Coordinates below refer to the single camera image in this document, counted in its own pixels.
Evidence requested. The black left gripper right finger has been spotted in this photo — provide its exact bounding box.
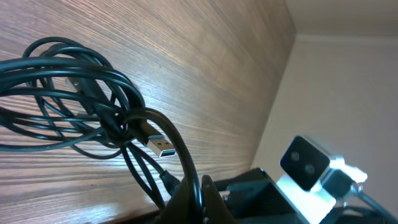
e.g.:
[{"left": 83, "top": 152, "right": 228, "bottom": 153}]
[{"left": 201, "top": 175, "right": 238, "bottom": 224}]

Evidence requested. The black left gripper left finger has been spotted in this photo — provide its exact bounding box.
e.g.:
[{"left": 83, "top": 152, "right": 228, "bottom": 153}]
[{"left": 155, "top": 178, "right": 195, "bottom": 224}]

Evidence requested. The black USB cable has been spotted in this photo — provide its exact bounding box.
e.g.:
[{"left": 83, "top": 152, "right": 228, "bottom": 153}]
[{"left": 0, "top": 36, "right": 205, "bottom": 224}]

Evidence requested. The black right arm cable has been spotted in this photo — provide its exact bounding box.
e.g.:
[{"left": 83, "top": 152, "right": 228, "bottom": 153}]
[{"left": 323, "top": 186, "right": 398, "bottom": 224}]

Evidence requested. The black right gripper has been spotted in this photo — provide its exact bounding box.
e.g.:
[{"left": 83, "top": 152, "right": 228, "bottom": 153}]
[{"left": 214, "top": 168, "right": 306, "bottom": 224}]

